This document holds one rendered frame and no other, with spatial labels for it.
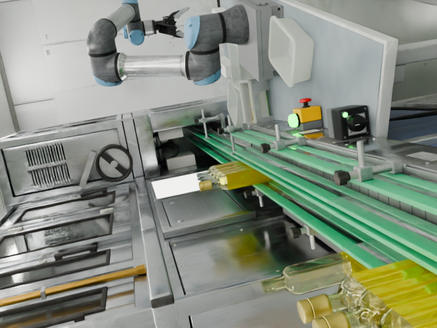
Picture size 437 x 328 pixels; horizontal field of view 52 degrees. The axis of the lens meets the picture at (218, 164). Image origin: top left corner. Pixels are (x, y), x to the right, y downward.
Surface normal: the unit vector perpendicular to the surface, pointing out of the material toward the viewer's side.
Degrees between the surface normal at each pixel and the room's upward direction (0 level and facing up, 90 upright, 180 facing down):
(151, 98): 90
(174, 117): 90
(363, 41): 0
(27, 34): 90
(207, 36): 91
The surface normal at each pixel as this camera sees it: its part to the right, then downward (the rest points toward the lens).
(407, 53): 0.25, 0.47
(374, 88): -0.97, 0.19
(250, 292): 0.21, 0.15
